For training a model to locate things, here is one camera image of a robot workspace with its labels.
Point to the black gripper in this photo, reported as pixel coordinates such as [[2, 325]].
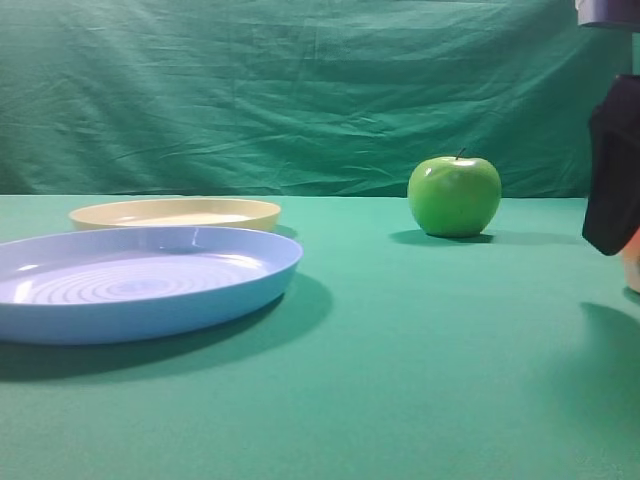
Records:
[[612, 214]]

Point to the red yellow peach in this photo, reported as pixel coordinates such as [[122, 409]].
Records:
[[630, 256]]

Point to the yellow plastic plate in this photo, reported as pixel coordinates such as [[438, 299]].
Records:
[[184, 211]]

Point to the blue plastic plate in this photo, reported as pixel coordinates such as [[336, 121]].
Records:
[[137, 283]]

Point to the green apple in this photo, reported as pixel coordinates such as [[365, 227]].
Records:
[[454, 196]]

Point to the green table cloth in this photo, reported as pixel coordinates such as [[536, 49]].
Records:
[[392, 356]]

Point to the green backdrop cloth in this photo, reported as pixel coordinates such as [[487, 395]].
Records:
[[313, 98]]

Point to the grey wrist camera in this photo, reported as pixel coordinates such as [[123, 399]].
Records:
[[621, 14]]

